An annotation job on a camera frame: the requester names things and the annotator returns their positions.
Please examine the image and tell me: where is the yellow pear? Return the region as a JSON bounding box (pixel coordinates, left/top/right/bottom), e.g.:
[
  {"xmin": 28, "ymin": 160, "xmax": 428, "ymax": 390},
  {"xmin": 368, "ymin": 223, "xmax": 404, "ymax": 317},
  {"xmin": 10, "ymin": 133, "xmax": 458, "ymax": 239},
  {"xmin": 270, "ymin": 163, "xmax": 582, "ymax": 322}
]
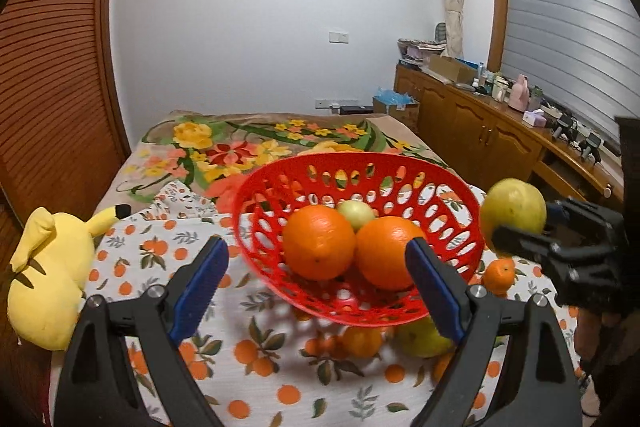
[{"xmin": 480, "ymin": 178, "xmax": 547, "ymax": 257}]

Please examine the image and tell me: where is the red perforated plastic basket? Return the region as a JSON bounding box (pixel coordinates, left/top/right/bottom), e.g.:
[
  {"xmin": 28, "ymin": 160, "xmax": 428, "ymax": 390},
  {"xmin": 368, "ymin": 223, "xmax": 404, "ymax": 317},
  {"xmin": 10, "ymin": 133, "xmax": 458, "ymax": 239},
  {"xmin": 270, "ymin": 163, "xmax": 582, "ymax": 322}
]
[{"xmin": 232, "ymin": 152, "xmax": 485, "ymax": 327}]

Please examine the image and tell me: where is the large yellow-green pear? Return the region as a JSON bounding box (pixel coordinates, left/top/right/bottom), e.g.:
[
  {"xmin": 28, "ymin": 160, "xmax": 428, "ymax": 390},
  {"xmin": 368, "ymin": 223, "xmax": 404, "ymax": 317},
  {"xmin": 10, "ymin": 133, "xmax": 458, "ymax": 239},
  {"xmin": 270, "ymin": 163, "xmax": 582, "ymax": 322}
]
[{"xmin": 395, "ymin": 315, "xmax": 456, "ymax": 359}]

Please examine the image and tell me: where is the large orange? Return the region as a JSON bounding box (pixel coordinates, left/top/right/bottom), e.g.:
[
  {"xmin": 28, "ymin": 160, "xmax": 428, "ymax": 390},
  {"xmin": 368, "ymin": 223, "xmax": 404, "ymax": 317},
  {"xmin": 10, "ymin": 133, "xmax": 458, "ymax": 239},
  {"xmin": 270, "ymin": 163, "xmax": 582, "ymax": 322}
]
[{"xmin": 282, "ymin": 205, "xmax": 356, "ymax": 281}]

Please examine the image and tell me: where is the right hand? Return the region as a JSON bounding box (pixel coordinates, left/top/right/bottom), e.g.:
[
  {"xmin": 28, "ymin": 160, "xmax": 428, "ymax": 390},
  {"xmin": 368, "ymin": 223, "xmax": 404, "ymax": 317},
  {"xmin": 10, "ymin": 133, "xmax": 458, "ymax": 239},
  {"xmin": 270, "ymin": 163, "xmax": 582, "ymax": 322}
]
[{"xmin": 574, "ymin": 309, "xmax": 638, "ymax": 366}]

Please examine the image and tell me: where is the small mandarin far right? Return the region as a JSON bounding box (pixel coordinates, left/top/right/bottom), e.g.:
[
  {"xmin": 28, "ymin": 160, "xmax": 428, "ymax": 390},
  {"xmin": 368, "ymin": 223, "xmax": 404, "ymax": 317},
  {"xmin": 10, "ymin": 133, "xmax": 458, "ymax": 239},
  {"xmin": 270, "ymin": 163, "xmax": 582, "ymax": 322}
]
[{"xmin": 482, "ymin": 258, "xmax": 515, "ymax": 296}]

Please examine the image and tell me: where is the wooden sideboard cabinet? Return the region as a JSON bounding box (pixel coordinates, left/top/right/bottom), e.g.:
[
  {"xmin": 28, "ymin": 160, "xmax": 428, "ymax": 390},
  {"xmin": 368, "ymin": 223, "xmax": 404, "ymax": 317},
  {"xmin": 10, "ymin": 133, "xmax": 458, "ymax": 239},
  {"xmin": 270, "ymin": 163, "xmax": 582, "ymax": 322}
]
[{"xmin": 394, "ymin": 63, "xmax": 624, "ymax": 210}]

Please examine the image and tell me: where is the yellow plush toy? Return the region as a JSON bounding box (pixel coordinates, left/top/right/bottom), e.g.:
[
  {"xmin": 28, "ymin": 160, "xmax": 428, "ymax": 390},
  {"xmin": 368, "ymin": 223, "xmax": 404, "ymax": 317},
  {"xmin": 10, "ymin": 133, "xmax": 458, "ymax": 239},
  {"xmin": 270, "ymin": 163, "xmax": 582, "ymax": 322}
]
[{"xmin": 6, "ymin": 204, "xmax": 131, "ymax": 351}]

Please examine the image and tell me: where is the pink bag on cabinet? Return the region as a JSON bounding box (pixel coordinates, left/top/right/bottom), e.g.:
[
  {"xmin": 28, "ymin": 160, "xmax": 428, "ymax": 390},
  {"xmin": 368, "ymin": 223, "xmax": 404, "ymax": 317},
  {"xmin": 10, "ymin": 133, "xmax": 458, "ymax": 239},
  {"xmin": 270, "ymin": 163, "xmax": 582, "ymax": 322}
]
[{"xmin": 508, "ymin": 74, "xmax": 529, "ymax": 113}]

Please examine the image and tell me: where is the orange in basket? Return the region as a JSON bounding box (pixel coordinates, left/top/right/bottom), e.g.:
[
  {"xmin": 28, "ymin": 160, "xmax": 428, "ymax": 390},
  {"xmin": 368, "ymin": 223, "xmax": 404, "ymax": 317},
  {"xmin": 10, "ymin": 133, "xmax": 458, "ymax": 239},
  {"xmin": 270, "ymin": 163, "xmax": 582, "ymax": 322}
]
[{"xmin": 355, "ymin": 216, "xmax": 426, "ymax": 291}]

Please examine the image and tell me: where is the small green fruit in basket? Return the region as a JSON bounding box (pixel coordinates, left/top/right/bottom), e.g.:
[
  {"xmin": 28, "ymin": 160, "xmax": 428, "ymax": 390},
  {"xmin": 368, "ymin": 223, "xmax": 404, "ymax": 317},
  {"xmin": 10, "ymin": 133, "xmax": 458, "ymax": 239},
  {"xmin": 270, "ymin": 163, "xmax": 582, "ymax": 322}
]
[{"xmin": 336, "ymin": 199, "xmax": 376, "ymax": 231}]

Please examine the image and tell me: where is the orange-print white tablecloth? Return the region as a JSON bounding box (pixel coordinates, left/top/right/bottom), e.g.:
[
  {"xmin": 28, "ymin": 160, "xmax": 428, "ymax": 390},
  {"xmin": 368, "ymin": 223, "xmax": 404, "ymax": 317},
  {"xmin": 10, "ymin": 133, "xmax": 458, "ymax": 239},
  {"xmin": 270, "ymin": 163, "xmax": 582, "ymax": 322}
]
[{"xmin": 49, "ymin": 180, "xmax": 586, "ymax": 427}]

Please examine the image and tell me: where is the box with blue bag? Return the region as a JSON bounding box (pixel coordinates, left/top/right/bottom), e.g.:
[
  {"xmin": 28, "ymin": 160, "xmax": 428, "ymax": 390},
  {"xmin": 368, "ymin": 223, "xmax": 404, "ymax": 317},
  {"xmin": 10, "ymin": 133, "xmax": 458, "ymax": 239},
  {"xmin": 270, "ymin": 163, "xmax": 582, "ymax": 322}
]
[{"xmin": 372, "ymin": 89, "xmax": 420, "ymax": 132}]

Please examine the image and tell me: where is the cardboard box on cabinet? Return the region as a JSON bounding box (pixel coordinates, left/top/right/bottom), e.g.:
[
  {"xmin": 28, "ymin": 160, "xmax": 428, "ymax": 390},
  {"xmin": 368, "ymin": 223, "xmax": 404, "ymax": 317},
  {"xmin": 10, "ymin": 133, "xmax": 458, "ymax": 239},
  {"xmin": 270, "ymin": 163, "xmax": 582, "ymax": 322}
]
[{"xmin": 428, "ymin": 55, "xmax": 477, "ymax": 84}]

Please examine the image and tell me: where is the small mandarin under basket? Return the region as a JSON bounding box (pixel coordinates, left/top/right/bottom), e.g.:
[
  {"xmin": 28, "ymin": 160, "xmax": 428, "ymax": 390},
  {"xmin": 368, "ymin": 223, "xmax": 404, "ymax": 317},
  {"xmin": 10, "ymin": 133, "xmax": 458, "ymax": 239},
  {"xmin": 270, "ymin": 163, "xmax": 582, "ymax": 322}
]
[{"xmin": 342, "ymin": 326, "xmax": 384, "ymax": 359}]

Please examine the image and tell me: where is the grey window blind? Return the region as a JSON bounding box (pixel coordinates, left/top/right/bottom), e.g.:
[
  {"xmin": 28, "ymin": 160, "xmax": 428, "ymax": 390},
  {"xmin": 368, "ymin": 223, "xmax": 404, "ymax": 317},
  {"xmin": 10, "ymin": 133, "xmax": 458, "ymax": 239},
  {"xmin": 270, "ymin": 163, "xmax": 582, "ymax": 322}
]
[{"xmin": 501, "ymin": 0, "xmax": 639, "ymax": 139}]

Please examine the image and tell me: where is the stack of papers on cabinet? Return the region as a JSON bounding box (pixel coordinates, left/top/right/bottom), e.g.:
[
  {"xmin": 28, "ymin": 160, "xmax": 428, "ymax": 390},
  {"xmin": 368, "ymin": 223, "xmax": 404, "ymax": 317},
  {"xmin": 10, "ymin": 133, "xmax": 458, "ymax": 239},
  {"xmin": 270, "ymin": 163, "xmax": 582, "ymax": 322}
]
[{"xmin": 397, "ymin": 39, "xmax": 446, "ymax": 65}]

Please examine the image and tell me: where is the brown louvered wardrobe door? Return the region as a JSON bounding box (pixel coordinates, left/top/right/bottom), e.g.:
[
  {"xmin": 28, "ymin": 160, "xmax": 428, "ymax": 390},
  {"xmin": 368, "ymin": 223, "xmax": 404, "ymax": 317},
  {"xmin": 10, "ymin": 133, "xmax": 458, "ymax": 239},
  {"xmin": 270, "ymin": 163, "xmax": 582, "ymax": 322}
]
[{"xmin": 1, "ymin": 0, "xmax": 130, "ymax": 222}]

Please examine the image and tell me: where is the floral bed blanket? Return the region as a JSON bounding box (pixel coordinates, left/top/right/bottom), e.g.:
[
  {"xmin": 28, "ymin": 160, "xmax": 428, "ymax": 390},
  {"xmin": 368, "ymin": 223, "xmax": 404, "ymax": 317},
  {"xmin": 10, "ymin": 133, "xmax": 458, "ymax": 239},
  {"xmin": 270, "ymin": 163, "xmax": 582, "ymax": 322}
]
[{"xmin": 98, "ymin": 112, "xmax": 447, "ymax": 211}]

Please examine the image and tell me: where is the wall power strip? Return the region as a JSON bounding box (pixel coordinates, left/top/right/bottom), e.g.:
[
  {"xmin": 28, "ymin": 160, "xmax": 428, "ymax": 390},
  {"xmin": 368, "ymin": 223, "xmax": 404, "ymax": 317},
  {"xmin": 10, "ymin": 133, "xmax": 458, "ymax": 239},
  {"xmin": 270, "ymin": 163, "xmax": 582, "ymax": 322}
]
[{"xmin": 314, "ymin": 98, "xmax": 360, "ymax": 109}]

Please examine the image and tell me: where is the white wall switch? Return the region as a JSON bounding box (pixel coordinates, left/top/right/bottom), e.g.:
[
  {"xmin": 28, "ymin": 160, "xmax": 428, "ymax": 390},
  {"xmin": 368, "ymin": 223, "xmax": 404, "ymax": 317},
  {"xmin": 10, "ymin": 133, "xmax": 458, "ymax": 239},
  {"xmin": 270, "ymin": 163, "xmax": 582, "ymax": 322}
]
[{"xmin": 329, "ymin": 31, "xmax": 349, "ymax": 44}]

